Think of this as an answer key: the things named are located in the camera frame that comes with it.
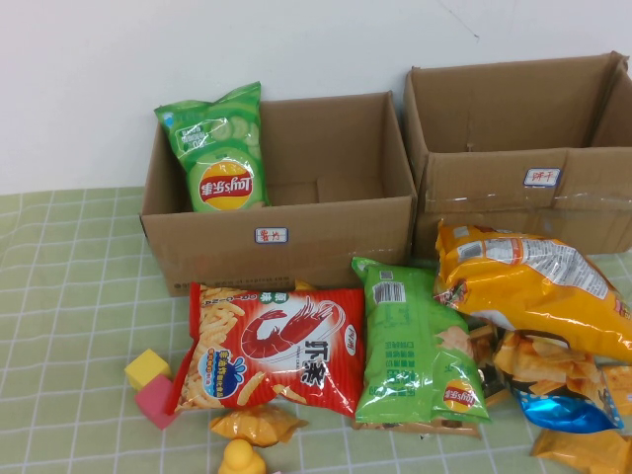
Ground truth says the red shrimp stick bag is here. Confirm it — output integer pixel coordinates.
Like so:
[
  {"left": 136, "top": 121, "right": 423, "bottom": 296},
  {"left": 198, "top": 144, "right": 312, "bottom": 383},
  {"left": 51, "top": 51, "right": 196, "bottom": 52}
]
[{"left": 172, "top": 280, "right": 366, "bottom": 419}]

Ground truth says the large yellow chip bag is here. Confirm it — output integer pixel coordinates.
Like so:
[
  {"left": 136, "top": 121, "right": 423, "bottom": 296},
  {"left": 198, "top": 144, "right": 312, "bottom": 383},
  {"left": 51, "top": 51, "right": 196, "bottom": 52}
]
[{"left": 434, "top": 219, "right": 632, "bottom": 364}]

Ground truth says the plain yellow snack packet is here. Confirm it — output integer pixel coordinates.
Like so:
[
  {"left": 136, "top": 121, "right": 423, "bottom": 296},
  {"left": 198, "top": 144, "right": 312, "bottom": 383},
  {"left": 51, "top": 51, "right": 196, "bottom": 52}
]
[{"left": 530, "top": 428, "right": 632, "bottom": 474}]

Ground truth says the printed cardboard box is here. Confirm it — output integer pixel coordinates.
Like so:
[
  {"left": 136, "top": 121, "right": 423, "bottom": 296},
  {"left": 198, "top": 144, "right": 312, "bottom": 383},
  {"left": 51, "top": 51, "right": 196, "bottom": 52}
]
[{"left": 138, "top": 91, "right": 419, "bottom": 297}]

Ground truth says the green cucumber chip bag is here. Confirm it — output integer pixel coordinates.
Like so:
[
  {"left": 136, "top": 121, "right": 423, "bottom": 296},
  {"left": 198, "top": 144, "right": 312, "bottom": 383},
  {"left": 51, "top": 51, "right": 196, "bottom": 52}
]
[{"left": 153, "top": 81, "right": 271, "bottom": 213}]

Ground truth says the green chip bag with barcode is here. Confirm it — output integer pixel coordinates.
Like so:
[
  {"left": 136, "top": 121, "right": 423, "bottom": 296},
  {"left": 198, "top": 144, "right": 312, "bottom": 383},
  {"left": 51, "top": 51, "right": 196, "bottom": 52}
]
[{"left": 351, "top": 256, "right": 493, "bottom": 426}]

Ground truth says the taped cardboard box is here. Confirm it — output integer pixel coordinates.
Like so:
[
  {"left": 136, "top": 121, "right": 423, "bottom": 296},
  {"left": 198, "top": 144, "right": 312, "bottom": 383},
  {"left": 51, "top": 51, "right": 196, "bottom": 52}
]
[{"left": 402, "top": 50, "right": 632, "bottom": 261}]

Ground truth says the yellow foam cube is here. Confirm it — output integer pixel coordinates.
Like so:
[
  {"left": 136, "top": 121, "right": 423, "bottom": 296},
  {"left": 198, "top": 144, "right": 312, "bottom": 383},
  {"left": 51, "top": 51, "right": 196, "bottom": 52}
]
[{"left": 123, "top": 348, "right": 173, "bottom": 391}]

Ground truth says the pink foam cube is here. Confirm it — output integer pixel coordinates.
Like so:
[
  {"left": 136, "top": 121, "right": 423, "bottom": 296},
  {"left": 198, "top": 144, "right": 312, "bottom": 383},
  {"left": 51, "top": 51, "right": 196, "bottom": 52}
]
[{"left": 134, "top": 373, "right": 182, "bottom": 432}]

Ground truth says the yellow rubber duck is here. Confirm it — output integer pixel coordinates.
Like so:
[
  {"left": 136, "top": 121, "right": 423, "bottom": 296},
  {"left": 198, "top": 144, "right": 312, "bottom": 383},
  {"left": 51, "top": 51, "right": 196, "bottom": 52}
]
[{"left": 219, "top": 438, "right": 268, "bottom": 474}]

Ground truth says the green checkered tablecloth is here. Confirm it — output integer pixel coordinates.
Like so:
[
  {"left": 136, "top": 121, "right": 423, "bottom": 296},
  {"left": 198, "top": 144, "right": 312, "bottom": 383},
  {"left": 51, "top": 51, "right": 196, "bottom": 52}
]
[{"left": 0, "top": 187, "right": 632, "bottom": 474}]

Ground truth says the blue shrimp chip bag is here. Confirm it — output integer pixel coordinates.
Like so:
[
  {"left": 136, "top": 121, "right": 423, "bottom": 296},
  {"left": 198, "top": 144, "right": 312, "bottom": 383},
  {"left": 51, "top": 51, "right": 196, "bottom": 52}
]
[{"left": 493, "top": 330, "right": 626, "bottom": 435}]

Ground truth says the printed yellow cracker packet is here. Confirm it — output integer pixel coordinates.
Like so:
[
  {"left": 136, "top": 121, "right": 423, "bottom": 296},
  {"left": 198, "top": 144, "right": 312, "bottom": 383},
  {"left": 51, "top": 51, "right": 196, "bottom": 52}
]
[{"left": 599, "top": 364, "right": 632, "bottom": 416}]

